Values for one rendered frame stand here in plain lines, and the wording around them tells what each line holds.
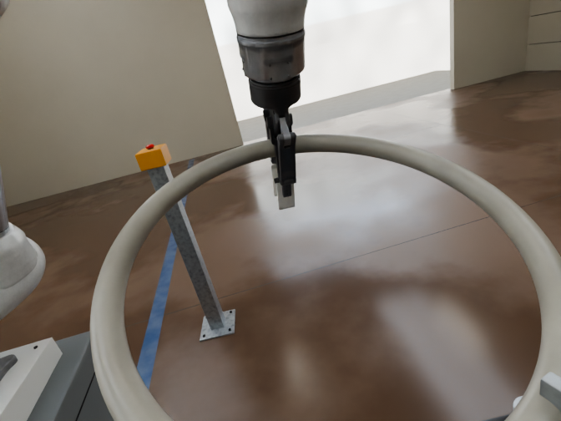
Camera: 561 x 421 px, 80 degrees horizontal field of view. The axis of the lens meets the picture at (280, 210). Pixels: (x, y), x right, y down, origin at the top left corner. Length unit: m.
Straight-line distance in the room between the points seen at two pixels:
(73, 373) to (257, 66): 0.77
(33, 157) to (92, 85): 1.64
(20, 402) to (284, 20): 0.83
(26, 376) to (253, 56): 0.77
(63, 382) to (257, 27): 0.81
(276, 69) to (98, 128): 6.37
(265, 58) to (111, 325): 0.35
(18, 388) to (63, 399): 0.08
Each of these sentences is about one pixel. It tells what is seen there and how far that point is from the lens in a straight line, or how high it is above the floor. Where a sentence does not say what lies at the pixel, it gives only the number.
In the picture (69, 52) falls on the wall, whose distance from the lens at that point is 6.80.
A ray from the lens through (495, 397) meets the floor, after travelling 1.68.
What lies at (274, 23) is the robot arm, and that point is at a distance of 0.45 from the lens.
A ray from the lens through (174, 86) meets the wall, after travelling 6.46.
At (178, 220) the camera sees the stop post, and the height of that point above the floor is 0.72.
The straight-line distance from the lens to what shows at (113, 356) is 0.34.
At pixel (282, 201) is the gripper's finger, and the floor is 1.09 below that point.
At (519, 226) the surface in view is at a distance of 0.45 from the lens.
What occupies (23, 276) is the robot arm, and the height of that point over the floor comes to 1.00.
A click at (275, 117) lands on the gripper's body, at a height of 1.25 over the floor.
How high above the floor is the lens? 1.32
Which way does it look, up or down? 24 degrees down
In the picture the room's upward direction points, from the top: 14 degrees counter-clockwise
